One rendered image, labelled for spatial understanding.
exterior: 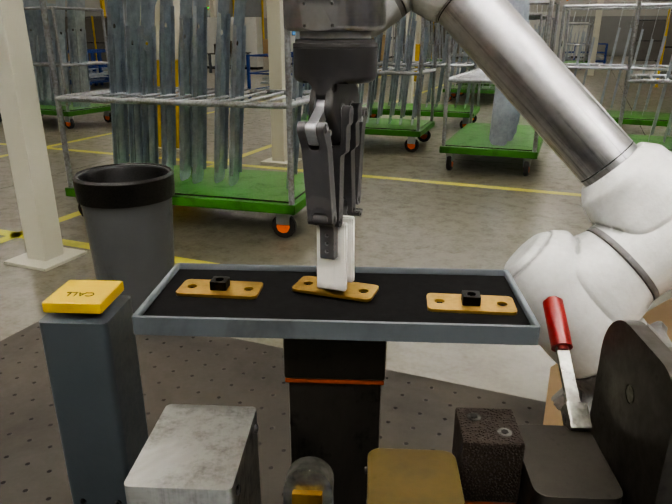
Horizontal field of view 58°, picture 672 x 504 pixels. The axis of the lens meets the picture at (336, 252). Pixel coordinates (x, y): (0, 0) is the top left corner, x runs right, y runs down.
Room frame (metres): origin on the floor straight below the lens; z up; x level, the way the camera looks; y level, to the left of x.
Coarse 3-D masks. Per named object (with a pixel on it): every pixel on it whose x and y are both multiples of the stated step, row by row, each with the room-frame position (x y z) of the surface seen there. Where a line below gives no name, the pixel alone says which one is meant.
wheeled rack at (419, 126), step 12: (420, 48) 7.43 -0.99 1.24; (420, 60) 7.42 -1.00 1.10; (384, 72) 7.56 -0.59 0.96; (396, 72) 7.52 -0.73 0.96; (408, 72) 7.47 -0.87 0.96; (420, 72) 7.42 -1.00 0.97; (420, 84) 7.42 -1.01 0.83; (432, 84) 8.31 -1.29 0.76; (420, 96) 7.42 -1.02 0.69; (432, 96) 8.30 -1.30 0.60; (420, 108) 7.43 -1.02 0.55; (432, 108) 8.30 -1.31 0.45; (372, 120) 8.30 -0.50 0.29; (384, 120) 8.30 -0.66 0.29; (396, 120) 8.30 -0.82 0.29; (408, 120) 8.30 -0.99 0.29; (420, 120) 8.30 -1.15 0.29; (432, 120) 8.30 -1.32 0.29; (372, 132) 7.59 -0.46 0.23; (384, 132) 7.54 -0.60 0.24; (396, 132) 7.49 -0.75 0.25; (408, 132) 7.44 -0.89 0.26; (420, 132) 7.41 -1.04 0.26; (408, 144) 7.51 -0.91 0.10
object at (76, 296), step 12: (60, 288) 0.57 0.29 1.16; (72, 288) 0.57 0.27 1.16; (84, 288) 0.57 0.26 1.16; (96, 288) 0.57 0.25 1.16; (108, 288) 0.57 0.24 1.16; (120, 288) 0.58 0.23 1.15; (48, 300) 0.54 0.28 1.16; (60, 300) 0.54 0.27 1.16; (72, 300) 0.54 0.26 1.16; (84, 300) 0.54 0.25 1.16; (96, 300) 0.54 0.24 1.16; (108, 300) 0.55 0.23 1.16; (48, 312) 0.54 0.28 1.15; (60, 312) 0.54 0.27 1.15; (72, 312) 0.54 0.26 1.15; (84, 312) 0.54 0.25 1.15; (96, 312) 0.53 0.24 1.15
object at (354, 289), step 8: (304, 280) 0.58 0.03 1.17; (312, 280) 0.58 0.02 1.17; (296, 288) 0.56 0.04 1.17; (304, 288) 0.56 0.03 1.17; (312, 288) 0.56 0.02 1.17; (320, 288) 0.56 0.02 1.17; (352, 288) 0.56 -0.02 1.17; (360, 288) 0.56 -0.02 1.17; (368, 288) 0.56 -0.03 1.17; (376, 288) 0.56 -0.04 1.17; (328, 296) 0.55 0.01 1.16; (336, 296) 0.54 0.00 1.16; (344, 296) 0.54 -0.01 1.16; (352, 296) 0.54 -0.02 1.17; (360, 296) 0.54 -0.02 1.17; (368, 296) 0.54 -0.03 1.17
